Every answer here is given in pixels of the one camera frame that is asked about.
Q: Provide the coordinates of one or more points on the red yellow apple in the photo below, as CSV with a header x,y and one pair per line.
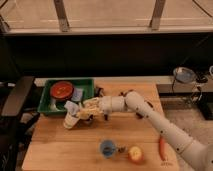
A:
x,y
135,155

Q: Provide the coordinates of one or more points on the small dark toy piece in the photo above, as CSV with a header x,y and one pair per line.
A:
x,y
121,149

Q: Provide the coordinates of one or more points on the orange carrot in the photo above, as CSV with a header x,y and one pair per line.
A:
x,y
162,148

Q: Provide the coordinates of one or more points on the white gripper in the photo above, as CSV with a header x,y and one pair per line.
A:
x,y
92,105

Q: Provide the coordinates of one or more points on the blue cup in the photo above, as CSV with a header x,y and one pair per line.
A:
x,y
107,148

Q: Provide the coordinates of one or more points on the red bowl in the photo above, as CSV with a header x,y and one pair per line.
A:
x,y
61,90

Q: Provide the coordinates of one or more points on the black handled knife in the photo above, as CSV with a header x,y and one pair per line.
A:
x,y
99,92

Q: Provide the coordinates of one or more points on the black rectangular block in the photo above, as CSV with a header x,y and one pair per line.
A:
x,y
143,109

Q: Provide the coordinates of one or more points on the metal cup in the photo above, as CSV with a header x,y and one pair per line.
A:
x,y
88,121

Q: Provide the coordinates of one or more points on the white crumpled cloth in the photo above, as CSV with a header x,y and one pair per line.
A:
x,y
71,117

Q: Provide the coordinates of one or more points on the metal bowl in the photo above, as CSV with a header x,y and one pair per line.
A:
x,y
184,75

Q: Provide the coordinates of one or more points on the black office chair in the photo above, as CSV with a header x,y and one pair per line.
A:
x,y
10,130

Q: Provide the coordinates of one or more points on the red grape bunch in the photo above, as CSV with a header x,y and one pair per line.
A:
x,y
124,93

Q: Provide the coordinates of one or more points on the green plastic tray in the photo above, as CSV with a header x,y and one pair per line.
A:
x,y
51,106

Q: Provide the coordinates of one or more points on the yellow banana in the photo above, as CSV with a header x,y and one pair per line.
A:
x,y
84,113

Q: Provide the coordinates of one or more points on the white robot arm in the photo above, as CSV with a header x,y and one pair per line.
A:
x,y
196,154

